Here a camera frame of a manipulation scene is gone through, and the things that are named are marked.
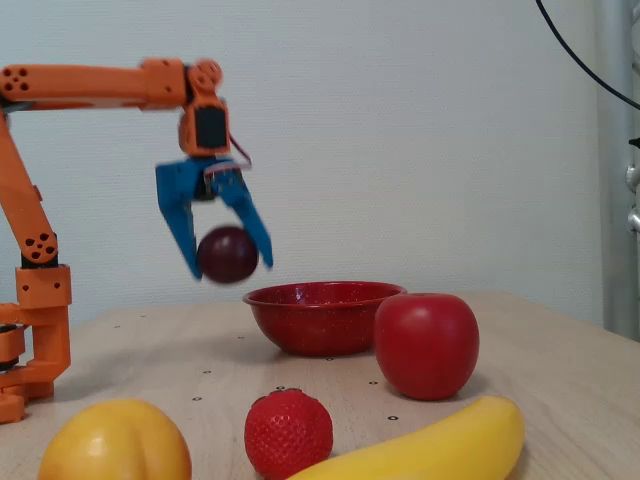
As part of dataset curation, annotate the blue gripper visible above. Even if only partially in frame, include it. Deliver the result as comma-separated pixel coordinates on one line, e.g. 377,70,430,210
155,157,275,282

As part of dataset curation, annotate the dark purple plum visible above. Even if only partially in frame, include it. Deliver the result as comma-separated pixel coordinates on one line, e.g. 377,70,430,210
196,225,260,285

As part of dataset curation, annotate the red speckled bowl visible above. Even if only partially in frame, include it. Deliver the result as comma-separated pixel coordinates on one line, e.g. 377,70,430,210
242,280,409,358

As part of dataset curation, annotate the red strawberry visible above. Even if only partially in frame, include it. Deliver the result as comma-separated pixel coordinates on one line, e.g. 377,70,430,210
243,388,335,480

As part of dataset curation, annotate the red apple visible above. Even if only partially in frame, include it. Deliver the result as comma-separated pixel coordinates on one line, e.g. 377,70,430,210
373,293,481,401

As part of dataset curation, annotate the yellow orange peach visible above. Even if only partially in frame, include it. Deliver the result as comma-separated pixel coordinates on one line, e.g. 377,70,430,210
37,398,193,480

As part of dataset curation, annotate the yellow banana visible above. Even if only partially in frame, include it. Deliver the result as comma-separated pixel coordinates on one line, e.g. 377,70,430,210
284,396,526,480

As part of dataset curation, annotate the grey metal pole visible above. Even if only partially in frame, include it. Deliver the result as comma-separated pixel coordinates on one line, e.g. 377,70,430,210
594,0,640,344

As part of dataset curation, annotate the red white black servo cable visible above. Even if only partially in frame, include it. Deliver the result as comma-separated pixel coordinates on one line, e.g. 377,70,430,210
227,130,254,172

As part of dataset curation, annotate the thin black cable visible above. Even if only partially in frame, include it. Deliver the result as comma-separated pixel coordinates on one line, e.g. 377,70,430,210
534,0,640,110

